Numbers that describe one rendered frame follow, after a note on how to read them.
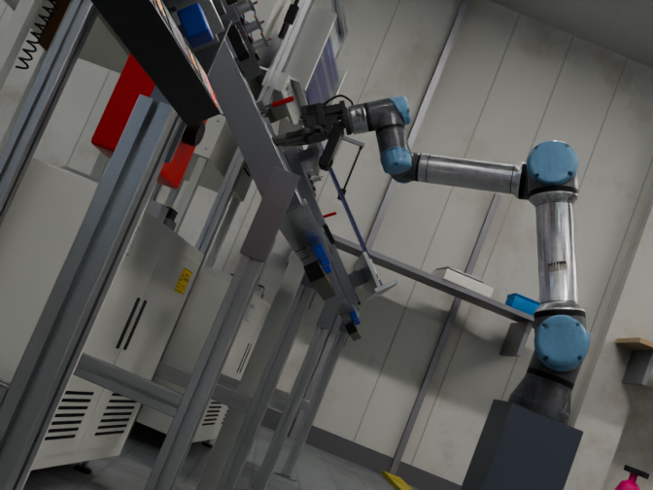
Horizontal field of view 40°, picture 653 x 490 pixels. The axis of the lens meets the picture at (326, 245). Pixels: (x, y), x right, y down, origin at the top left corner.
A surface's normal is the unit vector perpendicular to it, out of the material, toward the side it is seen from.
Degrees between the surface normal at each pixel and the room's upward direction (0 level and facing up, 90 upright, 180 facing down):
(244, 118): 90
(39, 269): 90
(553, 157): 83
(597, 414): 90
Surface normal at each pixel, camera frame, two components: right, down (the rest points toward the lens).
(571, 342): -0.22, -0.10
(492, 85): 0.06, -0.12
